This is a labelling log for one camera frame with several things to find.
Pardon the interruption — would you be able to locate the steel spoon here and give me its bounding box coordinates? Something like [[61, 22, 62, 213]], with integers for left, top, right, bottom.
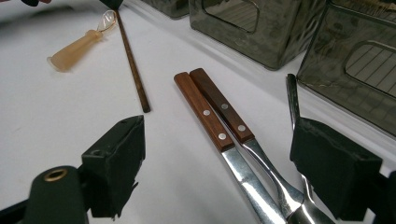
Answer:
[[285, 73, 337, 224]]

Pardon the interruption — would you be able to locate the clear spoon with beige handle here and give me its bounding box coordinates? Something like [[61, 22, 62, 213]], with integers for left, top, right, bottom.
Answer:
[[46, 9, 118, 74]]

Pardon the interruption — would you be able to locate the smoky translucent plastic bin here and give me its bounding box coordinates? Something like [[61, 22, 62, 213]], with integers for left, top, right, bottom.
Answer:
[[189, 0, 328, 71], [141, 0, 191, 21], [296, 0, 396, 138]]

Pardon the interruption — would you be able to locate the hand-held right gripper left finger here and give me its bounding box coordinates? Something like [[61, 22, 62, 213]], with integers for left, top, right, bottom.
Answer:
[[81, 115, 147, 219]]

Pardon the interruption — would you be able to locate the brown wooden chopstick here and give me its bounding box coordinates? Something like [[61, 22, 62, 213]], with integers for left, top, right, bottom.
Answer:
[[114, 8, 151, 114]]

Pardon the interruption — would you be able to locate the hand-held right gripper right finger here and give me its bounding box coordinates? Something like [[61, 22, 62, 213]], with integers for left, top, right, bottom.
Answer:
[[289, 117, 383, 222]]

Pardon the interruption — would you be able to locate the wooden handled steel knife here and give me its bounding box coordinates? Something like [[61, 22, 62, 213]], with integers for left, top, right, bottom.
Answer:
[[173, 71, 289, 224]]

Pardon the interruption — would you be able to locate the wooden handled steel fork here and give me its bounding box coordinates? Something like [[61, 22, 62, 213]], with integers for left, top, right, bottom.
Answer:
[[189, 67, 306, 220]]

